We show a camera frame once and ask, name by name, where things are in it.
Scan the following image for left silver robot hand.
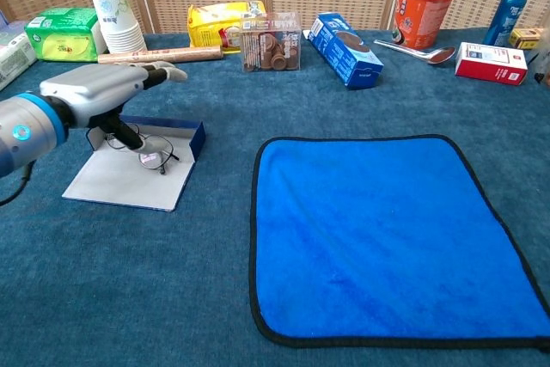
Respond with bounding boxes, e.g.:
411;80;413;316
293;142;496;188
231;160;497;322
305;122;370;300
39;60;189;154

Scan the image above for wire-frame eyeglasses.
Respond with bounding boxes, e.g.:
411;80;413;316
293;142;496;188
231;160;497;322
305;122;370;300
104;124;180;176

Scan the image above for blue glasses case grey lining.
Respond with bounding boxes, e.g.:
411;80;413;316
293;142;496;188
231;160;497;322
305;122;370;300
61;114;207;213

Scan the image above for green tissue pack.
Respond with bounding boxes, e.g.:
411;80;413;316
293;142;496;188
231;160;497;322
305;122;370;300
24;6;108;63

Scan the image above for white paper cup stack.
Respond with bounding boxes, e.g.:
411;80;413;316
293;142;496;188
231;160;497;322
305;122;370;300
88;0;149;54

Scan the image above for pastel tissue multipack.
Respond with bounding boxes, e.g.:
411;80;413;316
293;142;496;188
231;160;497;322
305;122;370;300
0;31;39;92

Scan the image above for brown paper wrapped roll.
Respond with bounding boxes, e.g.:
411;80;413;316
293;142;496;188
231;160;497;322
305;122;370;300
97;45;225;66

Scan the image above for pale blue tissue bag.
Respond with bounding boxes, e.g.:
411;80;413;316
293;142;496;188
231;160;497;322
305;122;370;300
0;19;28;37

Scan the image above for yellow bread package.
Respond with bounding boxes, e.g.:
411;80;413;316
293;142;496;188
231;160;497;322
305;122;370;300
186;0;268;55

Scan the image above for clear box brown cookies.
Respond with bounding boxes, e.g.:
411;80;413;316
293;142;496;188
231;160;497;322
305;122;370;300
240;12;303;73

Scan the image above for teal table carpet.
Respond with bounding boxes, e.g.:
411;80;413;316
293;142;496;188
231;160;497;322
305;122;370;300
0;27;550;367

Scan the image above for long blue cookie box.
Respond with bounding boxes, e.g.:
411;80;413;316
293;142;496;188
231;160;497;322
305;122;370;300
302;12;385;91

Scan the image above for blue cloth black trim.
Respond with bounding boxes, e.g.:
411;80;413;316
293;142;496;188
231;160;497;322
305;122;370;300
248;133;550;353

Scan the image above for orange instant noodle tub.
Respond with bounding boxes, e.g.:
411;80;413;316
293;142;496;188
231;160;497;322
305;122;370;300
391;0;463;51

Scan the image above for metal spoon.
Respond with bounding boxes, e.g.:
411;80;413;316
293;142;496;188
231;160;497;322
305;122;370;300
372;38;457;65

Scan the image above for red white small box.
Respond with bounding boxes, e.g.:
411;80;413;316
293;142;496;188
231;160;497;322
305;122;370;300
455;41;529;87

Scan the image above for blue spray bottle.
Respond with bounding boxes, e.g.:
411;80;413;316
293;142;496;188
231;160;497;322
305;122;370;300
482;0;537;47

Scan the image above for yellow brown small box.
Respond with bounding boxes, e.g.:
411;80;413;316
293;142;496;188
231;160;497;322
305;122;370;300
508;27;545;50

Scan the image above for clear bag of biscuits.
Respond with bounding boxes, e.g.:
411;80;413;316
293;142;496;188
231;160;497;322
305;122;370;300
532;46;550;87

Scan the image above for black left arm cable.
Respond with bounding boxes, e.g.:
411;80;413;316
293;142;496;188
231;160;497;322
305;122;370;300
0;160;35;208

